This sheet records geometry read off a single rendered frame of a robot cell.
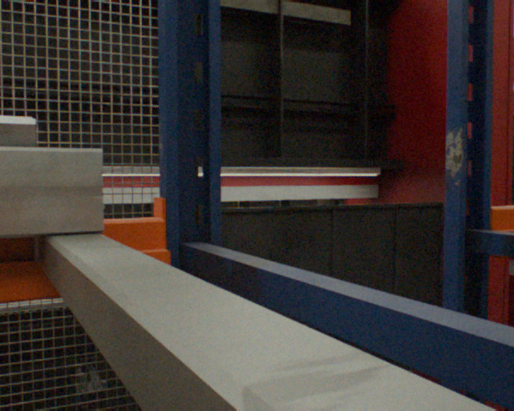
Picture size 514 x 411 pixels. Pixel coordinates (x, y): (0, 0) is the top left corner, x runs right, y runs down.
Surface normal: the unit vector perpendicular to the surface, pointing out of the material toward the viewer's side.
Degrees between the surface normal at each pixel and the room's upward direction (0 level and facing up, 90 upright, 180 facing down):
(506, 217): 90
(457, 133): 90
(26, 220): 90
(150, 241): 90
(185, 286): 0
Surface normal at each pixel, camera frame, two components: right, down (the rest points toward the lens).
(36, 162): 0.47, 0.04
